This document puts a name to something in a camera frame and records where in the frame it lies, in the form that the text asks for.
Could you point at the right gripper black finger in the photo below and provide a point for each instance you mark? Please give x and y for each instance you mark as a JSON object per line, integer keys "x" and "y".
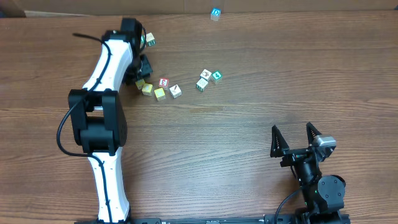
{"x": 278, "y": 146}
{"x": 312, "y": 132}

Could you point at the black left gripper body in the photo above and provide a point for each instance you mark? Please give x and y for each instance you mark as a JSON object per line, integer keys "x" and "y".
{"x": 138, "y": 69}

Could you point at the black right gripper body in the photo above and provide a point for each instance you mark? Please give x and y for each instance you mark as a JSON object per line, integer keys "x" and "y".
{"x": 293, "y": 156}

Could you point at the yellow wooden block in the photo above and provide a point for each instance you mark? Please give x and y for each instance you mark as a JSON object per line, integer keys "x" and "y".
{"x": 140, "y": 83}

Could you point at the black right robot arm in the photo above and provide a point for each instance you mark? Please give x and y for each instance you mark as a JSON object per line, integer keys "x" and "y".
{"x": 323, "y": 195}

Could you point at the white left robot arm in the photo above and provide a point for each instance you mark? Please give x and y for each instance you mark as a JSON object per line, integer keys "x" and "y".
{"x": 97, "y": 116}

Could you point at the yellow block left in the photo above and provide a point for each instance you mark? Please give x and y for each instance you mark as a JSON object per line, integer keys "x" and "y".
{"x": 147, "y": 89}

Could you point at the red number three block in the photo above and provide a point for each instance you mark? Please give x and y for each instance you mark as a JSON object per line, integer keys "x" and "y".
{"x": 164, "y": 83}

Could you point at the green R wooden block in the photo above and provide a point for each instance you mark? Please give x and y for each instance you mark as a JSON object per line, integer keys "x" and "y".
{"x": 150, "y": 40}

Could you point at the yellow block right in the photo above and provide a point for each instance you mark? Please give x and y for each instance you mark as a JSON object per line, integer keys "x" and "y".
{"x": 160, "y": 94}

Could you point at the white pencil picture block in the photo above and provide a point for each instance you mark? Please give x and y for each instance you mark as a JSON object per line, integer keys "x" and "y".
{"x": 175, "y": 91}

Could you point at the white green grid block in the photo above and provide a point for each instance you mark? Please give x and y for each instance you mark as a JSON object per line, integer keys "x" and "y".
{"x": 202, "y": 84}

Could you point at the white animal picture block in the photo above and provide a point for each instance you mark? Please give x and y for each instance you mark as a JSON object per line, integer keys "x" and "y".
{"x": 206, "y": 75}

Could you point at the green number four block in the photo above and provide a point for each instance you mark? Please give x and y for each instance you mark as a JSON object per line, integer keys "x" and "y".
{"x": 216, "y": 76}

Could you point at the blue letter block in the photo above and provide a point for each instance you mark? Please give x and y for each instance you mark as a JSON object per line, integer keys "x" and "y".
{"x": 215, "y": 14}

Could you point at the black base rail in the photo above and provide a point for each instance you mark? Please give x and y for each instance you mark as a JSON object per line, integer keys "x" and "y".
{"x": 266, "y": 219}

